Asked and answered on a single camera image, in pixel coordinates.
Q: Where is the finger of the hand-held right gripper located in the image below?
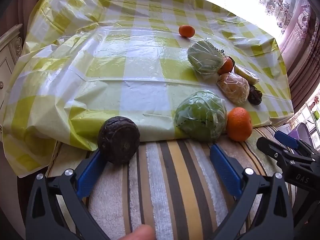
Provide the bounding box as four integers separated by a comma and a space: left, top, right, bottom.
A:
274, 131, 312, 154
256, 137, 298, 165

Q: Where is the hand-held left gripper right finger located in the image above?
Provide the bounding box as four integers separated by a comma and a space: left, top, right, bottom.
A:
209, 144, 294, 240

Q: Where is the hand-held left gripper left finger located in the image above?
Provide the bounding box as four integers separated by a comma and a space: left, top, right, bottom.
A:
25, 150, 109, 240

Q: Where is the purple-rimmed white cardboard box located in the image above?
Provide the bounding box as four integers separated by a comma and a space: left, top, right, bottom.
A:
277, 122, 316, 147

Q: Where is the orange mandarin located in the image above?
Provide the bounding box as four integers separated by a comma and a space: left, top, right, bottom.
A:
178, 25, 195, 38
226, 107, 253, 142
217, 57, 234, 75

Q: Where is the plastic-wrapped green fruit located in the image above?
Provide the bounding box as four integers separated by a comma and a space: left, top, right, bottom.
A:
174, 90, 227, 142
187, 40, 227, 81

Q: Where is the plastic-wrapped tan pear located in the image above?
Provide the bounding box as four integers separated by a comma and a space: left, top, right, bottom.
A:
216, 73, 250, 105

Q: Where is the plastic-wrapped yellow pear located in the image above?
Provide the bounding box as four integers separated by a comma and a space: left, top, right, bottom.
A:
234, 65, 260, 85

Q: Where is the person's left hand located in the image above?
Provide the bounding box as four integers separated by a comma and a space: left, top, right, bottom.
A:
119, 224, 156, 240

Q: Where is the striped towel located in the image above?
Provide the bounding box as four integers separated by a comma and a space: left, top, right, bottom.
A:
46, 126, 298, 240

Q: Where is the yellow checked plastic tablecloth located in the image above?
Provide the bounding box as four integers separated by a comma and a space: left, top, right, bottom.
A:
1, 0, 294, 178

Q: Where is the cream carved cabinet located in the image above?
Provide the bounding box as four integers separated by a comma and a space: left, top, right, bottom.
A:
0, 24, 24, 115

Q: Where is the white lace curtain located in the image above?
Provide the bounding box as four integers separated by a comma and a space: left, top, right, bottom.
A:
232, 0, 312, 35

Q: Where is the plain brown curtain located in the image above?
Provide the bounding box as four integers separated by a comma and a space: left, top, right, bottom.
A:
0, 0, 52, 43

